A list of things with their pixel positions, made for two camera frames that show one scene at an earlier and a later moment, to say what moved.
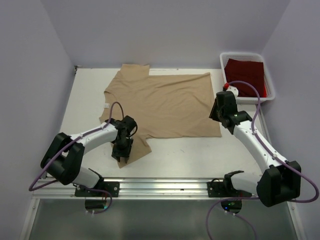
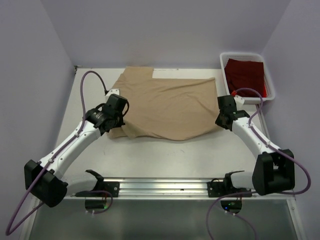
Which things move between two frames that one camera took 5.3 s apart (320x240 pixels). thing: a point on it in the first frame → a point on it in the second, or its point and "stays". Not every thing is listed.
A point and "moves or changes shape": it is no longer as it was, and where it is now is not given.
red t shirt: x=250 y=71 stays
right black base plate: x=225 y=189 stays
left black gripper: x=124 y=153 → x=120 y=121
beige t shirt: x=143 y=107 moves or changes shape
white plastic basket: x=244 y=56 stays
